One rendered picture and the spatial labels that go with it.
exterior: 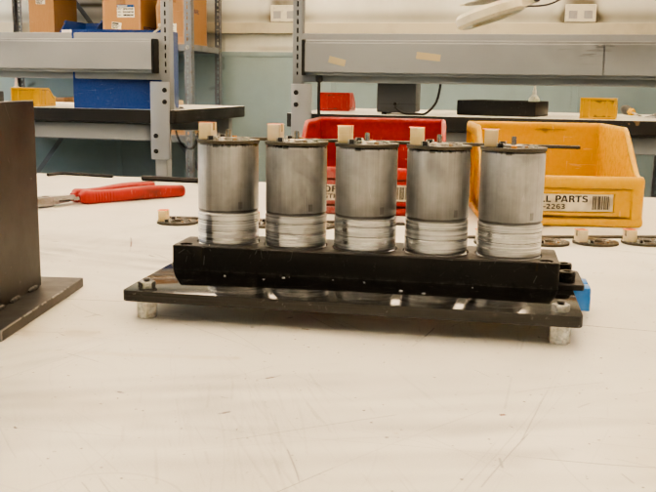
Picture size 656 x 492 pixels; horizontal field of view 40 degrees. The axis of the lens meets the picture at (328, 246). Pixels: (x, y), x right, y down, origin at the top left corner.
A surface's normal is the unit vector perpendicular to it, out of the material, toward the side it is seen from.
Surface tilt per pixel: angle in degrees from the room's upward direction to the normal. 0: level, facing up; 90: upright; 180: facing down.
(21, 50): 90
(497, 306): 0
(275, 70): 90
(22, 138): 90
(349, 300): 0
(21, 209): 90
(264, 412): 0
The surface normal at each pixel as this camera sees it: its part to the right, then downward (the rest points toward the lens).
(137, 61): -0.22, 0.17
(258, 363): 0.01, -0.98
